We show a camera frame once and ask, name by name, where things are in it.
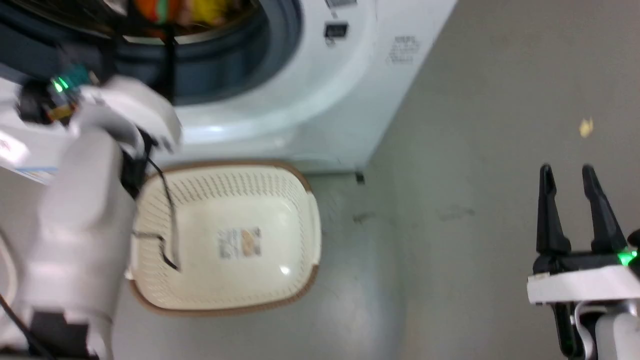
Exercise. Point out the cream laundry basket brown rim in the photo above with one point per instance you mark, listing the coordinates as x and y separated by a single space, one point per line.
240 200

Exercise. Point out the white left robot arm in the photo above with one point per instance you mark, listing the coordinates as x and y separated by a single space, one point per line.
80 220

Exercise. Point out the orange plush toy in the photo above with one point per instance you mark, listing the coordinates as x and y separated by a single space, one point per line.
155 9

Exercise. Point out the dark grey door gasket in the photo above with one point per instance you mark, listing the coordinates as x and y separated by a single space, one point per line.
240 60

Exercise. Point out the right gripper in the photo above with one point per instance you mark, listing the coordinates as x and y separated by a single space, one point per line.
580 282

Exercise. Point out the white front-load washing machine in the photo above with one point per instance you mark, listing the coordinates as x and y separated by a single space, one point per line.
320 100

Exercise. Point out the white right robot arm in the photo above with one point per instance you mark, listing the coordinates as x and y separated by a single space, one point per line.
610 330

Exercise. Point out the black washer foot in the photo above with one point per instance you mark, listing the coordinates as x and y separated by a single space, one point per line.
359 177

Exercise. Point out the small yellow floor scrap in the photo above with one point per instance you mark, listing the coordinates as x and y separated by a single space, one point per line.
586 127

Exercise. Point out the yellow plush toy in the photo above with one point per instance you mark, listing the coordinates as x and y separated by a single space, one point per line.
210 9

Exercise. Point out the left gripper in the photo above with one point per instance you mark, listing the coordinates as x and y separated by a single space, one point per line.
55 92

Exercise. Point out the printed sticker on basket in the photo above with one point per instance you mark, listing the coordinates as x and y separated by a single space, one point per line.
240 243

